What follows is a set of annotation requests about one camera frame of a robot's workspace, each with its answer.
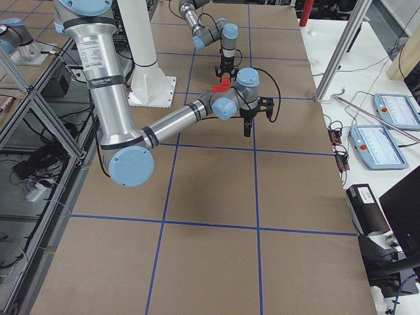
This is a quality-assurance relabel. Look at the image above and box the red block placed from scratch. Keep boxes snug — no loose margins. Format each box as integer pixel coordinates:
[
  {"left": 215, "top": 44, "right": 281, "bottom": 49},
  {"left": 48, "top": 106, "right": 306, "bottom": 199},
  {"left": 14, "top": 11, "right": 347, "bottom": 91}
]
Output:
[
  {"left": 211, "top": 85, "right": 229, "bottom": 93},
  {"left": 220, "top": 77, "right": 231, "bottom": 87}
]

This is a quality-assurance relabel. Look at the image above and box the red cylinder object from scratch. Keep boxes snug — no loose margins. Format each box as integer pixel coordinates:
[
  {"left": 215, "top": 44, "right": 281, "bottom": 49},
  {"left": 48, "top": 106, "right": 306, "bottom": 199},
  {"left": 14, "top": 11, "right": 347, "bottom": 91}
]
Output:
[{"left": 299, "top": 0, "right": 314, "bottom": 27}]

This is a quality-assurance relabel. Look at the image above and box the black monitor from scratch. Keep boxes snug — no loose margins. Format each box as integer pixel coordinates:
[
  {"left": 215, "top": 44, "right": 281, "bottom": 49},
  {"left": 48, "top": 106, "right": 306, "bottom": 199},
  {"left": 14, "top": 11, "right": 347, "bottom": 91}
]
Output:
[{"left": 379, "top": 167, "right": 419, "bottom": 256}]

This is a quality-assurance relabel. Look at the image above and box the white camera stand column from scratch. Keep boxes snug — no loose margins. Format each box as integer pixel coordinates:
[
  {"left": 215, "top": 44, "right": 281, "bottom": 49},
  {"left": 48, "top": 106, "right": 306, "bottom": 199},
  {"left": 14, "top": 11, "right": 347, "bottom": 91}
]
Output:
[{"left": 117, "top": 0, "right": 158, "bottom": 77}]

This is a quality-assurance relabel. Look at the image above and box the far blue teach pendant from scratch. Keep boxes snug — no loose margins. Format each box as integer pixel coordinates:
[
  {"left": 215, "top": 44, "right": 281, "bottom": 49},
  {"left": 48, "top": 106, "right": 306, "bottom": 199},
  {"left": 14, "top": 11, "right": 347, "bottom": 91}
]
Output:
[{"left": 373, "top": 93, "right": 419, "bottom": 131}]

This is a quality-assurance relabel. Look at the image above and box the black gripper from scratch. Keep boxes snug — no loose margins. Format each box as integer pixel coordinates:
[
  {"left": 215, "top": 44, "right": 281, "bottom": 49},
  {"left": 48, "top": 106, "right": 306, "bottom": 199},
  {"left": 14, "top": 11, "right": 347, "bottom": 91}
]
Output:
[
  {"left": 215, "top": 56, "right": 239, "bottom": 81},
  {"left": 240, "top": 108, "right": 258, "bottom": 137}
]

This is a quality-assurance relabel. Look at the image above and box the blue teach pendant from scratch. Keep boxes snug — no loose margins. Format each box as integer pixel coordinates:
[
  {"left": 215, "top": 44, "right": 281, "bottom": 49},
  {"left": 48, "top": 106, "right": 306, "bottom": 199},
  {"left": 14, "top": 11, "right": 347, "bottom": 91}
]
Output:
[
  {"left": 373, "top": 93, "right": 419, "bottom": 131},
  {"left": 350, "top": 125, "right": 409, "bottom": 171}
]

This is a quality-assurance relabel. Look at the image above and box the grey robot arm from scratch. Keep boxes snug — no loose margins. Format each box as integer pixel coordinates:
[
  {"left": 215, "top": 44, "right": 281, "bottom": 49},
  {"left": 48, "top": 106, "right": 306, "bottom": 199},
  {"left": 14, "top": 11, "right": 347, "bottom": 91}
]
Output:
[
  {"left": 54, "top": 1, "right": 259, "bottom": 187},
  {"left": 178, "top": 1, "right": 239, "bottom": 81}
]

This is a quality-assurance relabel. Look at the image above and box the black box white label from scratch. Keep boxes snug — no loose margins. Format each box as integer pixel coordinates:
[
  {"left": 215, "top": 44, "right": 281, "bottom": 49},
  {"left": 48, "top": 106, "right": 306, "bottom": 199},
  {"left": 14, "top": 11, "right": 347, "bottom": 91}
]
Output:
[{"left": 346, "top": 184, "right": 390, "bottom": 236}]

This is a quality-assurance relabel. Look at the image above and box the near blue teach pendant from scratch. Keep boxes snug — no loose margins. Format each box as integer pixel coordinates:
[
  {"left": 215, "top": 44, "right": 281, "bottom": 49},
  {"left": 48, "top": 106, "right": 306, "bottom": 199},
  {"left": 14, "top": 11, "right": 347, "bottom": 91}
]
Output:
[{"left": 350, "top": 125, "right": 409, "bottom": 171}]

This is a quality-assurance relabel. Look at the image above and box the aluminium side frame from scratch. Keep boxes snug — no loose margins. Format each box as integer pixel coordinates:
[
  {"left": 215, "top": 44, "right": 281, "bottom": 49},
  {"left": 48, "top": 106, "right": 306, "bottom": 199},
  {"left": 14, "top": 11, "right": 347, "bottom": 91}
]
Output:
[{"left": 1, "top": 38, "right": 93, "bottom": 314}]

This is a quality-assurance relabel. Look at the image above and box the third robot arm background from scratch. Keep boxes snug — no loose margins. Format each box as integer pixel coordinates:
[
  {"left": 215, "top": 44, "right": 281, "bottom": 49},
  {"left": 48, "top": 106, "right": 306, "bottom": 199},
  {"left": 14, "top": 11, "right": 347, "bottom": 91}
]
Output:
[{"left": 1, "top": 18, "right": 33, "bottom": 54}]

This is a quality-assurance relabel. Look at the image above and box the aluminium frame post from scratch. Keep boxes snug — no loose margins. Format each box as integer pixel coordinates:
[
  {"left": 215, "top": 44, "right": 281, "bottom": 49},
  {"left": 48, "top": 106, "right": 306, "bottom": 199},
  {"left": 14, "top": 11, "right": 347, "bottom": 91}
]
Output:
[{"left": 314, "top": 0, "right": 372, "bottom": 103}]

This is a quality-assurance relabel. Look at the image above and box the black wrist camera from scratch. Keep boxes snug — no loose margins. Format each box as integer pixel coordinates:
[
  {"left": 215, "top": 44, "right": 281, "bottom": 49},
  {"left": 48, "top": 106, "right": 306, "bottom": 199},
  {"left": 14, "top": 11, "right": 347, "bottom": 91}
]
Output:
[{"left": 257, "top": 96, "right": 274, "bottom": 121}]

